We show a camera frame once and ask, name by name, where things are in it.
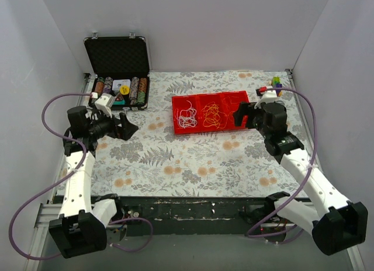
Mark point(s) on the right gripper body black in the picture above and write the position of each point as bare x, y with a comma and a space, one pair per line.
249, 117

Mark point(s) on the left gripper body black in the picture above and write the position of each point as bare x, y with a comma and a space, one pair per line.
118, 128

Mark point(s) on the red three-compartment tray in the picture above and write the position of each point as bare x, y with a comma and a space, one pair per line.
206, 112

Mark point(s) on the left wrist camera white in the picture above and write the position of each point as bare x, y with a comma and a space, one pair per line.
103, 103

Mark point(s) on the black poker chip case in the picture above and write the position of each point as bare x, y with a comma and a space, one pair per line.
121, 58

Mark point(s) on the white card deck box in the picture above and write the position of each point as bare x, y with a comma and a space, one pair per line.
120, 82

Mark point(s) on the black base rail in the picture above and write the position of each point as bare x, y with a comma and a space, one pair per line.
187, 215

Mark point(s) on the floral table mat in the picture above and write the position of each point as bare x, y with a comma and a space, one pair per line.
156, 162

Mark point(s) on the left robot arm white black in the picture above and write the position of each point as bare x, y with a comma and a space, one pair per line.
80, 227

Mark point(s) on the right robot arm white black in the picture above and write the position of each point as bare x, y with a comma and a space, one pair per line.
334, 222

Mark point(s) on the yellow round chip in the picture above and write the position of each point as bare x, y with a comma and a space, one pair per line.
124, 90

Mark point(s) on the colourful toy block figure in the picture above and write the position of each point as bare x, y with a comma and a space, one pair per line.
277, 85

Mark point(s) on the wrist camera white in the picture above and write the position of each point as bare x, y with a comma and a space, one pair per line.
266, 95
103, 103

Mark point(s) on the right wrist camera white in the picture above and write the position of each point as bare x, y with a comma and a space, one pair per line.
266, 95

